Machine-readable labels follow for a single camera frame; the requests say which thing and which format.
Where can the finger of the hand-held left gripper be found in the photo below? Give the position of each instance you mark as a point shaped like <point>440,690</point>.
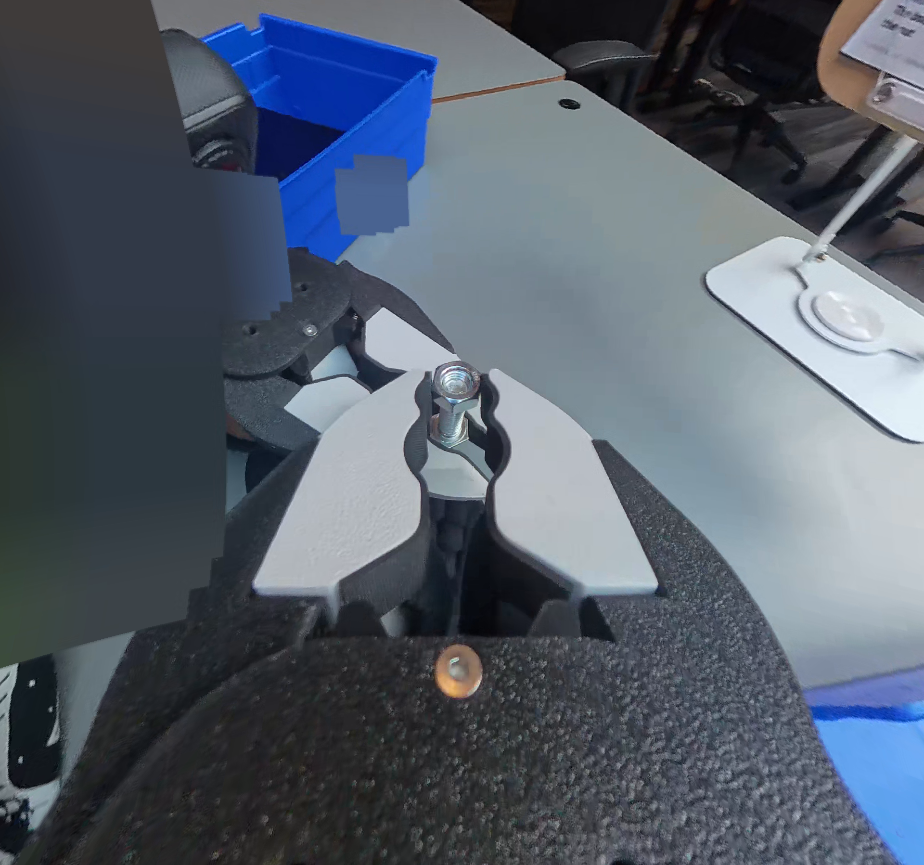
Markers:
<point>328,403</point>
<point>404,341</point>

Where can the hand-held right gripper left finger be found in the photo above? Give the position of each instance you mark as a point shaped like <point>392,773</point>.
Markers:
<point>339,504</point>

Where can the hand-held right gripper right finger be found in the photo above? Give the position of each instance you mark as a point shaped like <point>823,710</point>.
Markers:
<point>570,511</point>

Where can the silver hex nut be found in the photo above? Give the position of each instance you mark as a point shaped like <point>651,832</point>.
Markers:
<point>456,381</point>

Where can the silver hex bolt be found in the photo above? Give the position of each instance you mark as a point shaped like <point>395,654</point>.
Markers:
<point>449,421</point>

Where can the blue plastic bin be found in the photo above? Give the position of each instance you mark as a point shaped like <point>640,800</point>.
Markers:
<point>375,121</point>
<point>881,771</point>

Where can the black white patterned pants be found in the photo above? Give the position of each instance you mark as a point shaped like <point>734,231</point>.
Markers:
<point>36,720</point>

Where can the printed instruction sheet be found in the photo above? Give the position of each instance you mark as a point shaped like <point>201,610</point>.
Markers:
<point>902,27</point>

